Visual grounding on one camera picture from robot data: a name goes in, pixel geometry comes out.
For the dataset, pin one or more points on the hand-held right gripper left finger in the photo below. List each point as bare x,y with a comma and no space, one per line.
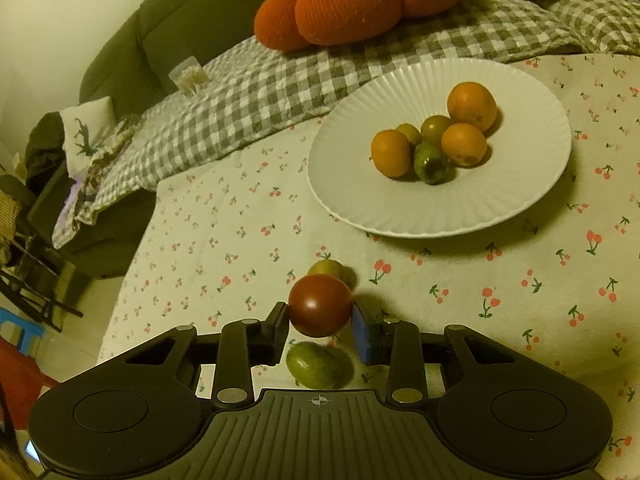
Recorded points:
272,335

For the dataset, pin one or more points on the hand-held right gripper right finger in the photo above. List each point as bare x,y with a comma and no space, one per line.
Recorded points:
362,335

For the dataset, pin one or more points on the oblong green jujube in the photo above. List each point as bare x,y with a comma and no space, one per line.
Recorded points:
314,365

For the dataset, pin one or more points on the red tomato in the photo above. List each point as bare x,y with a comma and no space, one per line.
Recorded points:
320,305

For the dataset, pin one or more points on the yellowish green jujube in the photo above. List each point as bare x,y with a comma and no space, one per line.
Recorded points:
325,266
409,132

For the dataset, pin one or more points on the orange with dark mark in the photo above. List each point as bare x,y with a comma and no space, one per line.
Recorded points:
463,145

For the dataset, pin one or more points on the white ribbed plate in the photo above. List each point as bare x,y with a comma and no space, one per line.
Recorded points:
525,160

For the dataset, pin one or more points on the large orange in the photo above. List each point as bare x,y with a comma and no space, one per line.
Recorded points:
471,108

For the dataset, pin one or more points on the cherry print tablecloth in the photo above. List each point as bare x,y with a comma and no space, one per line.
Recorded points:
225,240

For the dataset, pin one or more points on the grey checked blanket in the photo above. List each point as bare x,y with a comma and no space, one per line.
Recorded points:
240,95

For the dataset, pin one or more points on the purple cloth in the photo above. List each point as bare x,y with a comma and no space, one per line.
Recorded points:
70,197

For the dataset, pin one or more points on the dark floral cloth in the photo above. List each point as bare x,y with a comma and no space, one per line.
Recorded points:
112,147

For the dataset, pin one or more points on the black metal rack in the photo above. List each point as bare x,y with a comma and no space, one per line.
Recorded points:
30,275

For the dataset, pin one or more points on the red plastic stool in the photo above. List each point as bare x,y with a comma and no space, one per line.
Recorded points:
22,370

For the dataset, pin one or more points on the blue plastic stool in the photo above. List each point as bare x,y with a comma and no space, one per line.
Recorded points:
12,327

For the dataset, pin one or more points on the white pillow with dark print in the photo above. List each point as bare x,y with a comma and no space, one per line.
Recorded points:
85,130

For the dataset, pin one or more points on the dark jacket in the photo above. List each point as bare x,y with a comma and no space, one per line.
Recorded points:
42,145

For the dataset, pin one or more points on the orange pumpkin cushion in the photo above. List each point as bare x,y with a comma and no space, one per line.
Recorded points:
350,5

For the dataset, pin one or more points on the olive green sofa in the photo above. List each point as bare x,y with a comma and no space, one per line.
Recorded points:
190,15

